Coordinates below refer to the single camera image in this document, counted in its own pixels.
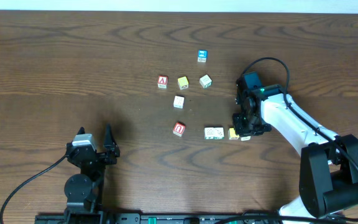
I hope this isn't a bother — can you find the yellow block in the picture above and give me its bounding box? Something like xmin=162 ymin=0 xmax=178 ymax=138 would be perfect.
xmin=228 ymin=128 xmax=239 ymax=140
xmin=178 ymin=77 xmax=189 ymax=90
xmin=214 ymin=127 xmax=224 ymax=139

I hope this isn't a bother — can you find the red U block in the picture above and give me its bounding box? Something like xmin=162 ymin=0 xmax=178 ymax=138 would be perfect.
xmin=173 ymin=123 xmax=186 ymax=137

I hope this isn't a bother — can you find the fifth row block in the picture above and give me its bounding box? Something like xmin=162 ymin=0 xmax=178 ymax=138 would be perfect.
xmin=240 ymin=136 xmax=251 ymax=141

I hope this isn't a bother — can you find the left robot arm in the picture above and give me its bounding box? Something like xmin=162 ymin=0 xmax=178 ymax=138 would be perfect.
xmin=63 ymin=125 xmax=120 ymax=224

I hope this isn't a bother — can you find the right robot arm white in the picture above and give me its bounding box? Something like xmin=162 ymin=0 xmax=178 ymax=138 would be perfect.
xmin=232 ymin=83 xmax=358 ymax=222

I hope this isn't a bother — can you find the white green block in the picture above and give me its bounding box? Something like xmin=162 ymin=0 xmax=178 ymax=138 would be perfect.
xmin=200 ymin=74 xmax=213 ymax=89

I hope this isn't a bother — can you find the blue letter block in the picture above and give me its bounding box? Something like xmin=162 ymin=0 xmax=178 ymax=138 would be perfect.
xmin=197 ymin=50 xmax=208 ymax=63

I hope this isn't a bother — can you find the red A block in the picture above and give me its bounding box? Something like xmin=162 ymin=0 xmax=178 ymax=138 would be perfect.
xmin=157 ymin=75 xmax=168 ymax=89

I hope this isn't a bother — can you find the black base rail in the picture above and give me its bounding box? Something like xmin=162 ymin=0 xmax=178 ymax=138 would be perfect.
xmin=34 ymin=211 xmax=291 ymax=224

